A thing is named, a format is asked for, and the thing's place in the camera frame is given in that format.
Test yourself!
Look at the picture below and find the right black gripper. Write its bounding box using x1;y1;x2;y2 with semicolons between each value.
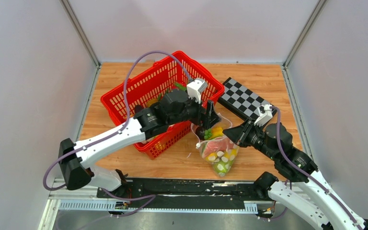
221;117;277;161

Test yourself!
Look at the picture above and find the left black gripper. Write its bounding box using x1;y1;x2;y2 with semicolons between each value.
168;91;222;130

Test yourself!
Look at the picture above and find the yellow bell pepper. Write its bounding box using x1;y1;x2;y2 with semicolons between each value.
210;126;223;139

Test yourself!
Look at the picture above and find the watermelon slice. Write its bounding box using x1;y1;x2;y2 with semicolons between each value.
201;138;235;158

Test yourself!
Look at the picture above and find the clear polka dot zip bag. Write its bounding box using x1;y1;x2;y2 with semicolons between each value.
191;113;241;178

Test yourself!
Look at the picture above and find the black white chessboard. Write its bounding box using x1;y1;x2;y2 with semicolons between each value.
218;78;269;121

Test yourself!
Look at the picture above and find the green pear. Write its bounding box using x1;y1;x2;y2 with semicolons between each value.
212;161;233;177

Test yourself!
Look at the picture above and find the yellow lemon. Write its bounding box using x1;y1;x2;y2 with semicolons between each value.
205;152;219;162

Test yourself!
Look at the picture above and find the green chili pepper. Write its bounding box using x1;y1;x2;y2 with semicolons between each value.
174;82;187;92

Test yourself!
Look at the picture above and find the red plastic shopping basket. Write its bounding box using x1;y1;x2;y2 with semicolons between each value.
101;51;225;160

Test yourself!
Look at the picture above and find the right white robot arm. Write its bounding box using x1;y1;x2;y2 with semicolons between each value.
223;121;368;230

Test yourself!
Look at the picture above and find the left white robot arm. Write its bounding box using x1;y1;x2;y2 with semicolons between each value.
59;90;221;198

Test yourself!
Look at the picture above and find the yellow mango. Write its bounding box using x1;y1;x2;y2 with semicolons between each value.
222;148;239;161

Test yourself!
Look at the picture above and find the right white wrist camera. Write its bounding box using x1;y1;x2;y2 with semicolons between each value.
254;104;273;127

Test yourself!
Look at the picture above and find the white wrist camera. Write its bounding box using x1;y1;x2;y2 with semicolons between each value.
186;78;207;104
254;104;273;127

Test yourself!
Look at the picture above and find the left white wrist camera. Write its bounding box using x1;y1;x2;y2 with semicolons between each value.
186;78;207;104

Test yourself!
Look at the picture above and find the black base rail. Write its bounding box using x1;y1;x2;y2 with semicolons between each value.
49;176;318;214

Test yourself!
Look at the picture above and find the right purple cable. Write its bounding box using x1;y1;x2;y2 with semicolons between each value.
268;106;367;230

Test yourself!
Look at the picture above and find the purple cable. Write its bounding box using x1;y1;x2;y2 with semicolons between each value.
268;106;367;230
42;50;194;218

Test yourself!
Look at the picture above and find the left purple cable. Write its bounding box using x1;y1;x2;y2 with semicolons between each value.
42;50;194;218

